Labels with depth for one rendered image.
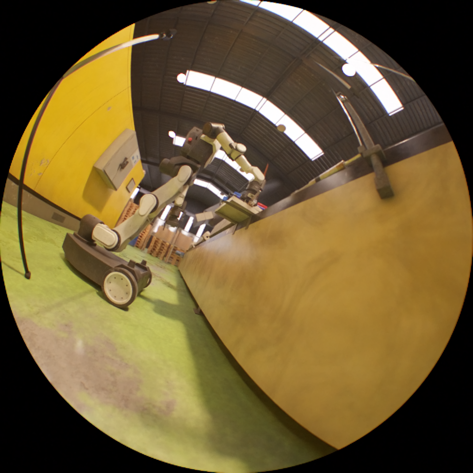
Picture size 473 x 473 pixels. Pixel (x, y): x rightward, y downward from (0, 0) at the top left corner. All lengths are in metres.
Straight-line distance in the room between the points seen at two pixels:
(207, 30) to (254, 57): 2.88
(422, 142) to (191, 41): 10.12
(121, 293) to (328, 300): 0.82
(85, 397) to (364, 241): 0.66
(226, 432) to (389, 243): 0.53
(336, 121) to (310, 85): 2.43
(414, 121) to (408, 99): 1.22
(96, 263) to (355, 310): 1.03
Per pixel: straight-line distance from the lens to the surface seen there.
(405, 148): 0.49
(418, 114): 10.61
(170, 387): 0.50
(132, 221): 1.04
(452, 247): 0.34
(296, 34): 9.52
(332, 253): 0.39
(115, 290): 0.84
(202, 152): 1.23
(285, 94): 9.87
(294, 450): 0.49
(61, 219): 2.39
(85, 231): 1.17
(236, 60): 9.77
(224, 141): 1.16
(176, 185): 1.08
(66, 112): 1.92
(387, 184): 0.36
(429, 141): 0.50
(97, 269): 0.93
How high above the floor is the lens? 0.36
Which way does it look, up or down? 17 degrees up
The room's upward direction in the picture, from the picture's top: 21 degrees clockwise
